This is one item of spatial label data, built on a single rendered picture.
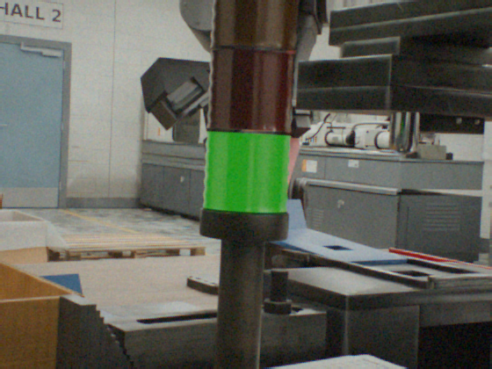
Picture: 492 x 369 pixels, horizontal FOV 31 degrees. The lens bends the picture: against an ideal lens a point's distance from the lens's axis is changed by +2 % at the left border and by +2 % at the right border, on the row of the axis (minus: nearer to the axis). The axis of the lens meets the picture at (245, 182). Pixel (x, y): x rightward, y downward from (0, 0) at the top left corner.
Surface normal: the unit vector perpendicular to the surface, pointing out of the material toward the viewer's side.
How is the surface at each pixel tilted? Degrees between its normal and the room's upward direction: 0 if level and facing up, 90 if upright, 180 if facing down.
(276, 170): 76
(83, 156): 90
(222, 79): 104
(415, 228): 90
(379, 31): 90
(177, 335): 90
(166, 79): 65
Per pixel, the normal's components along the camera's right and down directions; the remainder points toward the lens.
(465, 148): -0.86, -0.02
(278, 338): 0.55, 0.07
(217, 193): -0.67, -0.24
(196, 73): 0.51, -0.36
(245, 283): 0.19, 0.06
